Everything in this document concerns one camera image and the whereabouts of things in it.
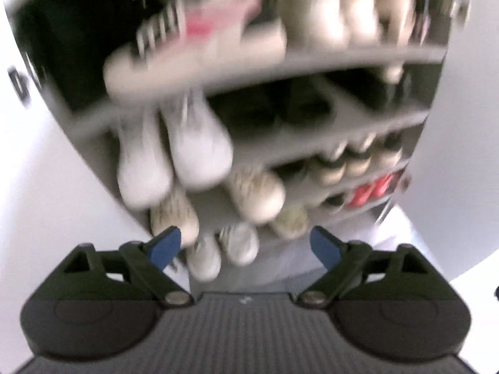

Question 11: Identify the white chunky sneaker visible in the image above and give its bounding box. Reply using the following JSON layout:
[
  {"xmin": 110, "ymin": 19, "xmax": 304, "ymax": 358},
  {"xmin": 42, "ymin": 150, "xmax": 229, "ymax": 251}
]
[{"xmin": 164, "ymin": 89, "xmax": 235, "ymax": 189}]

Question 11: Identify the cream sneaker red stripe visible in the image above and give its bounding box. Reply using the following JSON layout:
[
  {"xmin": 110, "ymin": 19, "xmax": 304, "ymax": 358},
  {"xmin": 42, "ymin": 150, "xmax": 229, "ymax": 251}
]
[{"xmin": 103, "ymin": 0, "xmax": 289, "ymax": 98}]

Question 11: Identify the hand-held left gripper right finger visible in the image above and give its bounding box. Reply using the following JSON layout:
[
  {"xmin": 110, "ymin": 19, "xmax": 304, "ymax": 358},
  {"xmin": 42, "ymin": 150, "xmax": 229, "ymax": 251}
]
[{"xmin": 297, "ymin": 227, "xmax": 433, "ymax": 305}]

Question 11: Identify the white shoe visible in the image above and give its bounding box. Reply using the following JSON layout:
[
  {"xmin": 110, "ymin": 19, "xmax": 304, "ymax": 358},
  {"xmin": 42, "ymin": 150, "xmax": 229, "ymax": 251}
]
[
  {"xmin": 281, "ymin": 0, "xmax": 347, "ymax": 47},
  {"xmin": 343, "ymin": 0, "xmax": 380, "ymax": 43}
]

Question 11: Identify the cream sneaker dark swoosh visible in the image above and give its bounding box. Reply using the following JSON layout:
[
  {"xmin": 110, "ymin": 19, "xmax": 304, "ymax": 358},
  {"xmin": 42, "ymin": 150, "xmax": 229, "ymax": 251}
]
[
  {"xmin": 219, "ymin": 222, "xmax": 260, "ymax": 266},
  {"xmin": 186, "ymin": 237, "xmax": 223, "ymax": 282}
]

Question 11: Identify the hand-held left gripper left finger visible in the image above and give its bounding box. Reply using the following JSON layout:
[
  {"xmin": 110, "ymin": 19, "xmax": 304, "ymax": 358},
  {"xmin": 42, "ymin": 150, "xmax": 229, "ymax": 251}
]
[{"xmin": 62, "ymin": 226, "xmax": 195, "ymax": 306}]

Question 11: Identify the white cabinet door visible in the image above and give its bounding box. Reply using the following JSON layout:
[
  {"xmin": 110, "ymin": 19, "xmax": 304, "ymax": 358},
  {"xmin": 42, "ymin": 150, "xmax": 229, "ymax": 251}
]
[
  {"xmin": 0, "ymin": 8, "xmax": 157, "ymax": 359},
  {"xmin": 405, "ymin": 0, "xmax": 499, "ymax": 281}
]

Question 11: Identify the green fuzzy slipper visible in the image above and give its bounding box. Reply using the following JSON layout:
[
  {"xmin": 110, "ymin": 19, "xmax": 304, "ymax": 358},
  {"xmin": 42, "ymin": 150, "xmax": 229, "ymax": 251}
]
[{"xmin": 271, "ymin": 206, "xmax": 309, "ymax": 239}]

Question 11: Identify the beige clog brown strap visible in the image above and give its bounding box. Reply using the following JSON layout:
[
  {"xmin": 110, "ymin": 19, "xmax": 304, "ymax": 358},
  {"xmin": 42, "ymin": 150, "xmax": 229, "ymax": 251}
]
[
  {"xmin": 228, "ymin": 167, "xmax": 286, "ymax": 224},
  {"xmin": 150, "ymin": 187, "xmax": 200, "ymax": 247}
]

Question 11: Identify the grey shoe cabinet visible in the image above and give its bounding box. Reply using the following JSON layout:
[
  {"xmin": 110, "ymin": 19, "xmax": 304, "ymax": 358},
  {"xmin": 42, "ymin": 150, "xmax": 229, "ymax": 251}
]
[{"xmin": 8, "ymin": 0, "xmax": 457, "ymax": 273}]

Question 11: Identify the woven sole shoe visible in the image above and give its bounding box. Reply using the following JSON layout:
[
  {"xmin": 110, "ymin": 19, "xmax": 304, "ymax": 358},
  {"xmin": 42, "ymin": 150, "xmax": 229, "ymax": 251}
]
[
  {"xmin": 345, "ymin": 134, "xmax": 377, "ymax": 178},
  {"xmin": 312, "ymin": 142, "xmax": 348, "ymax": 188}
]

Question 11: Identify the white low sneaker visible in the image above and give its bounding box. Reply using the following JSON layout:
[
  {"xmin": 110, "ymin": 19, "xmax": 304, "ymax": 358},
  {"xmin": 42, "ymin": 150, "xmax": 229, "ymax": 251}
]
[{"xmin": 117, "ymin": 105, "xmax": 174, "ymax": 209}]

